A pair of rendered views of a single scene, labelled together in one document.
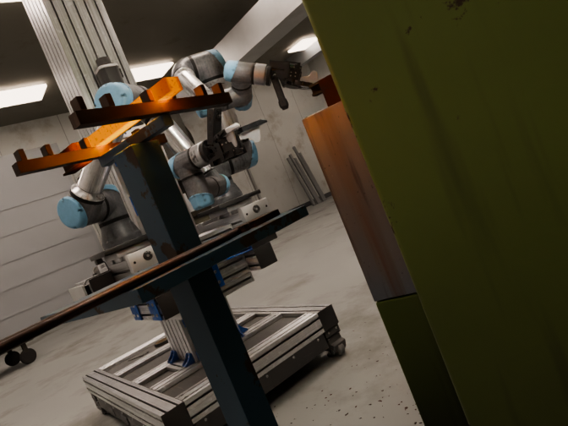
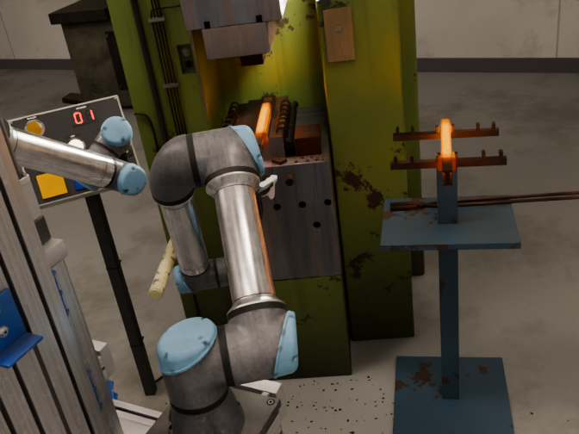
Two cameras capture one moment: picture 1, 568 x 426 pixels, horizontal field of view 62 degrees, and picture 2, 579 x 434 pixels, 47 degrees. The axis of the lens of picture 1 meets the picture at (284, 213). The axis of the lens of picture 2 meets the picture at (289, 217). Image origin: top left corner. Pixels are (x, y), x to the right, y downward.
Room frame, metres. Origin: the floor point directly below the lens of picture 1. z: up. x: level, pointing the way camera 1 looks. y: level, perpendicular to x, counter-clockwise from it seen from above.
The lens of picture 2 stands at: (2.05, 1.61, 1.79)
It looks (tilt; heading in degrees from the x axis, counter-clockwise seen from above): 28 degrees down; 245
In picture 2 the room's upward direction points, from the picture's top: 8 degrees counter-clockwise
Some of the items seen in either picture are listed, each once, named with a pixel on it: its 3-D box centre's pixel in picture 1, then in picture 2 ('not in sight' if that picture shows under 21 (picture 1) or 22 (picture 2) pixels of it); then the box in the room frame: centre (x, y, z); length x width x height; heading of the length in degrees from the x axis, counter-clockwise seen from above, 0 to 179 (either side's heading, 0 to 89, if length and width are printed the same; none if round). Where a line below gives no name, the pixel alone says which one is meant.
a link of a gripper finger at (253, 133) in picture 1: (254, 132); not in sight; (1.46, -0.01, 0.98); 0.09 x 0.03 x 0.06; 94
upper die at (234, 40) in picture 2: not in sight; (243, 25); (1.13, -0.47, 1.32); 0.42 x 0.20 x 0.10; 58
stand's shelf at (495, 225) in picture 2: (183, 262); (447, 221); (0.84, 0.20, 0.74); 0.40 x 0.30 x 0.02; 141
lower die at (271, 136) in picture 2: not in sight; (259, 126); (1.13, -0.47, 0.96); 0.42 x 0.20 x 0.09; 58
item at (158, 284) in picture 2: not in sight; (169, 257); (1.58, -0.40, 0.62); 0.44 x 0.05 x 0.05; 58
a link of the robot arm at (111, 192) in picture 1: (105, 203); (194, 360); (1.82, 0.62, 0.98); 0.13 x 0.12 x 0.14; 159
